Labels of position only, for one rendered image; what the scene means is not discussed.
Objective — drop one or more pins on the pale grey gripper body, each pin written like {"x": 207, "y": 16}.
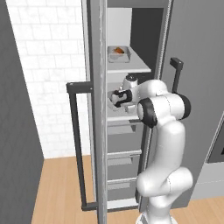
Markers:
{"x": 130, "y": 108}

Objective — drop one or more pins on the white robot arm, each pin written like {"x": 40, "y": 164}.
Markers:
{"x": 170, "y": 140}

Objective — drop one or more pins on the grey open freezer door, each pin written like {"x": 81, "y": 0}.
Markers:
{"x": 100, "y": 122}

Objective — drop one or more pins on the clear container with steak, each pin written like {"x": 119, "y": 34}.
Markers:
{"x": 118, "y": 57}

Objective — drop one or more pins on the brown steak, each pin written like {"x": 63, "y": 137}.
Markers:
{"x": 118, "y": 50}

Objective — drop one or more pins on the grey closed fridge door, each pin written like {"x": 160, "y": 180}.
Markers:
{"x": 198, "y": 58}

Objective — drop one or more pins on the black oven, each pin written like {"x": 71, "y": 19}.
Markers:
{"x": 217, "y": 145}

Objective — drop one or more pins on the grey cabinet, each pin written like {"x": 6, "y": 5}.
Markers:
{"x": 208, "y": 180}

